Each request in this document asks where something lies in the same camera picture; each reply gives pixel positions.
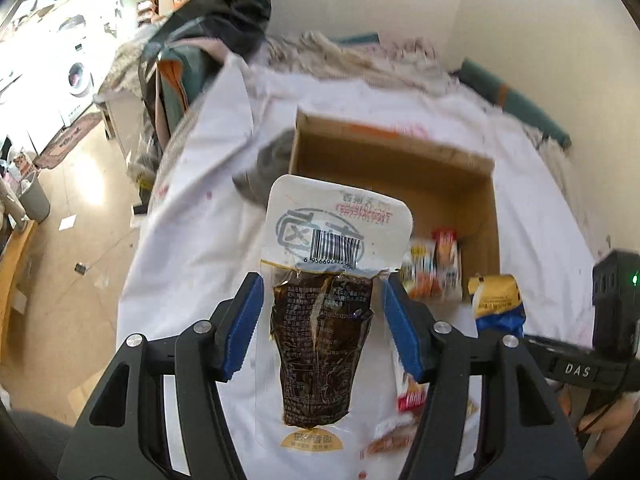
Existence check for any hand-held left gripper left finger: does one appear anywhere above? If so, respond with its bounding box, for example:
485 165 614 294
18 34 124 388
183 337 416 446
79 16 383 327
57 271 266 480

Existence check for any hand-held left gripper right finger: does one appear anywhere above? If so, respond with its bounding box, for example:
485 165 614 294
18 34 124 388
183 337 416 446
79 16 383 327
382 275 591 480

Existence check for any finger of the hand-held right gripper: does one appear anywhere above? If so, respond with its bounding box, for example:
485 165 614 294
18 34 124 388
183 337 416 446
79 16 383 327
522 334 595 362

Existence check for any orange white snack packet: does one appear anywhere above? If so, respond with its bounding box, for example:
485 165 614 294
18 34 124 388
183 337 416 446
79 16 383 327
402 237 437 298

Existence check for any blue yellow snack packet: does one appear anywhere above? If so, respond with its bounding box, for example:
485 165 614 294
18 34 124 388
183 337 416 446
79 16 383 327
467 274 527 337

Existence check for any white brown snack packet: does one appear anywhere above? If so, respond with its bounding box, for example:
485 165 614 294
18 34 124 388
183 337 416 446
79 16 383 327
254 174 415 455

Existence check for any red orange snack packet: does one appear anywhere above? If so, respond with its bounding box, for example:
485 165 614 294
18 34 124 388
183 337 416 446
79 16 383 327
431 228 464 303

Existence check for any brown cardboard box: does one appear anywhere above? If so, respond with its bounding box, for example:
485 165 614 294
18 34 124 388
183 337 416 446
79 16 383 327
286 107 502 303

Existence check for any person's right hand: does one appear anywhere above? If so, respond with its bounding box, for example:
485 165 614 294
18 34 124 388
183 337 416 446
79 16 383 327
559 384 640 455

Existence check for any red white snack packet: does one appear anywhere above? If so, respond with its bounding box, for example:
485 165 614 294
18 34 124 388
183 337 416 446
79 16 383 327
392 347 432 415

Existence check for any dark grey cloth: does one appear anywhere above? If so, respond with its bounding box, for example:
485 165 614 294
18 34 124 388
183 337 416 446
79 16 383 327
231 129 297 207

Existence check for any person's grey trouser leg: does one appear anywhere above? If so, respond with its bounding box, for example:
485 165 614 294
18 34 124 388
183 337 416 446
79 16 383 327
7 407 76 480

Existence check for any grey trash bin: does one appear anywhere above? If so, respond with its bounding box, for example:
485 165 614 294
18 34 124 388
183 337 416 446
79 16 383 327
19 174 52 222

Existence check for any teal orange bag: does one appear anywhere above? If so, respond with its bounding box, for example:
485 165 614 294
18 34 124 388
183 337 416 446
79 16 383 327
140 42 211 143

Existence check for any pink floor mat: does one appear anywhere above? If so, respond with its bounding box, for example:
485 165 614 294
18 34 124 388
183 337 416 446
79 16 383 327
34 111 104 170

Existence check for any cream knitted blanket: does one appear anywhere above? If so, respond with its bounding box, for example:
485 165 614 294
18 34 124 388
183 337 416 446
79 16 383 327
262 31 453 97

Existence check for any white washing machine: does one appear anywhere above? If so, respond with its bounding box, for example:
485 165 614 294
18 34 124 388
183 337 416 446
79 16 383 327
62 55 98 100

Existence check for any black plastic bag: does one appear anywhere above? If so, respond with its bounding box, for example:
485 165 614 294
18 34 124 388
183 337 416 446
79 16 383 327
177 0 273 63

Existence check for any black cable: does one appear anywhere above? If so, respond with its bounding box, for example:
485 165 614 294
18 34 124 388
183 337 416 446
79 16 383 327
577 385 628 436

